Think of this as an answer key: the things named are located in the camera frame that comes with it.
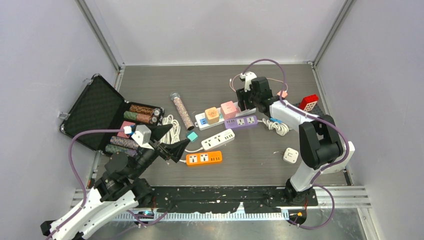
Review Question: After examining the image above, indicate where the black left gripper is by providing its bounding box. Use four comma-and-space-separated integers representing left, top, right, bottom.
130, 124, 191, 180

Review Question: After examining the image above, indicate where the pink cube socket adapter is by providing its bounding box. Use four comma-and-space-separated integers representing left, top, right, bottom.
220, 101, 237, 120

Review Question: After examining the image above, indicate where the pink charger with cable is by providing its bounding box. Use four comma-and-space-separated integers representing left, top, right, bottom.
229, 73, 289, 98

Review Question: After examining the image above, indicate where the tan cube socket adapter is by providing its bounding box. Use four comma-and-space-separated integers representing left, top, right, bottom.
204, 107, 220, 125

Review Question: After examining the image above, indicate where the white plug adapter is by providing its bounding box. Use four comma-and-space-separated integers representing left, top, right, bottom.
282, 147, 299, 164

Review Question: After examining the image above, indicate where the blue plug adapter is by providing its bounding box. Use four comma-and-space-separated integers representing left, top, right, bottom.
269, 117, 283, 124

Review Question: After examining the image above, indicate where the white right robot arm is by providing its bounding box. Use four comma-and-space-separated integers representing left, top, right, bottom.
235, 74, 349, 205

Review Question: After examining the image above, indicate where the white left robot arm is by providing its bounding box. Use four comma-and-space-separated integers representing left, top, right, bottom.
40, 124, 191, 240

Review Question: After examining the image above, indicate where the teal plug adapter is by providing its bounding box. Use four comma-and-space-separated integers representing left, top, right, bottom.
186, 131, 199, 143

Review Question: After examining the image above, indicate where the purple power strip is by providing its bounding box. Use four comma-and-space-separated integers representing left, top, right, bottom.
224, 115, 259, 130

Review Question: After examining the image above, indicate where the orange power strip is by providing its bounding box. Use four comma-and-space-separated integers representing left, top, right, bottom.
185, 151, 223, 167

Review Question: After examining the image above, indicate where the white multicolour power strip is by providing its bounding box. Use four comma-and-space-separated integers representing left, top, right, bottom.
195, 101, 256, 131

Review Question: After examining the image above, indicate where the white usb power strip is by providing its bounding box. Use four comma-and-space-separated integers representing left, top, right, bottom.
201, 129, 235, 151

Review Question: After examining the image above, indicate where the red toy brick block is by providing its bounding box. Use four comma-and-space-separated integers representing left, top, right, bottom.
298, 94, 320, 112

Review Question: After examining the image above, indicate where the dark grey brick baseplate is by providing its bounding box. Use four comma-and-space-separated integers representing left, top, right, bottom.
303, 102, 325, 116

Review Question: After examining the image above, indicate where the black poker chip case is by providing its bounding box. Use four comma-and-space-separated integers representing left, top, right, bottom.
60, 74, 165, 156

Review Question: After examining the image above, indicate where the white box device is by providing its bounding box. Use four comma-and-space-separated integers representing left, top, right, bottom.
322, 141, 356, 176

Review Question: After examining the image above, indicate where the white coiled power cable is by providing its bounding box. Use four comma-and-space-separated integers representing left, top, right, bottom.
159, 114, 204, 164

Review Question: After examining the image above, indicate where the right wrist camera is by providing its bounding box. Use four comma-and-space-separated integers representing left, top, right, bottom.
240, 71, 257, 92

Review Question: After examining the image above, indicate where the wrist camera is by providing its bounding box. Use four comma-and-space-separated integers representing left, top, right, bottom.
123, 124, 153, 149
240, 71, 257, 92

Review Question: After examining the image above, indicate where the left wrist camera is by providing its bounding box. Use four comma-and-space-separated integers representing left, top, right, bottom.
123, 124, 153, 149

